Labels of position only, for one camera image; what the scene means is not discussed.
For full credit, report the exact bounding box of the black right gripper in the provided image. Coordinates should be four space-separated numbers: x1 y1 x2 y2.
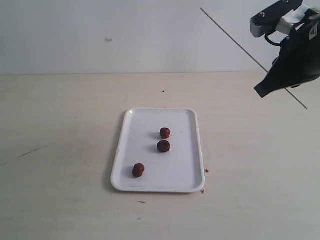
254 14 320 98

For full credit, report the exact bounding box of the thin metal skewer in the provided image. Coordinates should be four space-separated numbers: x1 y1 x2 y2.
199 7 308 110

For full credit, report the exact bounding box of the dark red date back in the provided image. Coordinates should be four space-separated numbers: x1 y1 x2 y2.
159 127 171 139

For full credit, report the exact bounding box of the dark red date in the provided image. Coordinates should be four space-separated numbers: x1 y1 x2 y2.
159 127 171 139
156 140 171 153
132 163 145 178

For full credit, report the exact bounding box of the dark red date front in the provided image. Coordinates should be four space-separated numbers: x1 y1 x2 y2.
132 163 145 178

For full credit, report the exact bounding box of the white rectangular plastic tray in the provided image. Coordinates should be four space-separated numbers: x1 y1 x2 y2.
110 107 205 193

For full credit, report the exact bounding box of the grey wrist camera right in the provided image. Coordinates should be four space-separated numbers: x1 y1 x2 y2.
250 0 310 38

